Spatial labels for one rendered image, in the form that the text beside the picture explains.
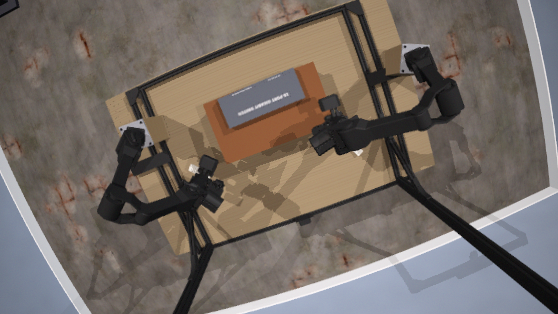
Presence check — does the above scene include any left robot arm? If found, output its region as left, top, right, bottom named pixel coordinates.
left=97, top=127, right=224, bottom=226

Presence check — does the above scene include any dark brown low bench with grey legs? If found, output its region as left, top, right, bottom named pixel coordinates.
left=204, top=63, right=331, bottom=164

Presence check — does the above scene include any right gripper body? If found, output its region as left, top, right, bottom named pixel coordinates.
left=318, top=94, right=349, bottom=156

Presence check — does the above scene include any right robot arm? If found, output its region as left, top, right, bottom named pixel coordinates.
left=309, top=47, right=465, bottom=156

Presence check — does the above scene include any grey network switch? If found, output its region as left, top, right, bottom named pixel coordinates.
left=217, top=68, right=306, bottom=128

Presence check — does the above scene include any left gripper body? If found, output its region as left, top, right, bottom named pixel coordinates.
left=191, top=154, right=218, bottom=190

